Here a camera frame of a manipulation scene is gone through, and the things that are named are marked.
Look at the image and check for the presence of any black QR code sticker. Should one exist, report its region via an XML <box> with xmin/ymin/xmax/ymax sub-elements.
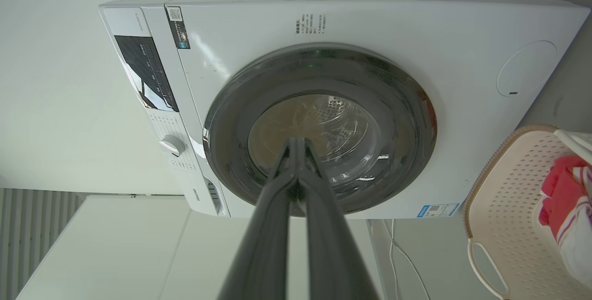
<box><xmin>166</xmin><ymin>7</ymin><xmax>191</xmax><ymax>49</ymax></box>

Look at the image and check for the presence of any perforated steel drum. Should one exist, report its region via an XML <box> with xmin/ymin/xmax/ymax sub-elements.
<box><xmin>248</xmin><ymin>94</ymin><xmax>382</xmax><ymax>185</ymax></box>

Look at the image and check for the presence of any washer door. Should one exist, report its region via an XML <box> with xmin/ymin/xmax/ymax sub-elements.
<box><xmin>203</xmin><ymin>43</ymin><xmax>438</xmax><ymax>217</ymax></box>

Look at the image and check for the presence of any white round control knob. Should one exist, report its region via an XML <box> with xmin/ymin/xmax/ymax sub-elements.
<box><xmin>160</xmin><ymin>135</ymin><xmax>186</xmax><ymax>157</ymax></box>

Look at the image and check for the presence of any white front-load washing machine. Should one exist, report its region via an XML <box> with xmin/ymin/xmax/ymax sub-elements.
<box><xmin>98</xmin><ymin>0</ymin><xmax>592</xmax><ymax>220</ymax></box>

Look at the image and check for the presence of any cream perforated laundry basket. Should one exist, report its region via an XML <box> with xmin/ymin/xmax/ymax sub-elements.
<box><xmin>463</xmin><ymin>124</ymin><xmax>592</xmax><ymax>300</ymax></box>

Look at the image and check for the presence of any red and white garment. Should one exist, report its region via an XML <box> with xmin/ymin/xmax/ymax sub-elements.
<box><xmin>538</xmin><ymin>154</ymin><xmax>592</xmax><ymax>291</ymax></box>

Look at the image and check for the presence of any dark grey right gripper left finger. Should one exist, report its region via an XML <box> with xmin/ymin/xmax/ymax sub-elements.
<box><xmin>217</xmin><ymin>137</ymin><xmax>297</xmax><ymax>300</ymax></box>

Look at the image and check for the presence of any small printed text label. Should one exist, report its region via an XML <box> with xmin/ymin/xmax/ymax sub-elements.
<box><xmin>296</xmin><ymin>13</ymin><xmax>327</xmax><ymax>35</ymax></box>

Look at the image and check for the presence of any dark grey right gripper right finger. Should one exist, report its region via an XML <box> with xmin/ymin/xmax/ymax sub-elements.
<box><xmin>297</xmin><ymin>137</ymin><xmax>380</xmax><ymax>300</ymax></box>

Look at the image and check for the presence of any grey ribbed panel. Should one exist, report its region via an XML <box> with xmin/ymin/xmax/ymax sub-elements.
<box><xmin>0</xmin><ymin>188</ymin><xmax>86</xmax><ymax>300</ymax></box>

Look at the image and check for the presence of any round white filter cover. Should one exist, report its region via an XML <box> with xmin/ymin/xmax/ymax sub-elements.
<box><xmin>496</xmin><ymin>40</ymin><xmax>559</xmax><ymax>97</ymax></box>

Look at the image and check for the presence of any thin white cable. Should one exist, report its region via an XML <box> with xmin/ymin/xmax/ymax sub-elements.
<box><xmin>383</xmin><ymin>231</ymin><xmax>432</xmax><ymax>300</ymax></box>
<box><xmin>388</xmin><ymin>219</ymin><xmax>399</xmax><ymax>300</ymax></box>

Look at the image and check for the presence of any white cabinet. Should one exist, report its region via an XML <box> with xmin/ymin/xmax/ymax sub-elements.
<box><xmin>16</xmin><ymin>195</ymin><xmax>370</xmax><ymax>300</ymax></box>

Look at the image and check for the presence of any black glossy control panel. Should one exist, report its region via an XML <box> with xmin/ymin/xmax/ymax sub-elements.
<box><xmin>114</xmin><ymin>36</ymin><xmax>179</xmax><ymax>112</ymax></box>

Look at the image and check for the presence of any blue energy label sticker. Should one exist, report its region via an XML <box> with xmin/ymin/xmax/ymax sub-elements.
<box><xmin>416</xmin><ymin>203</ymin><xmax>460</xmax><ymax>218</ymax></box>

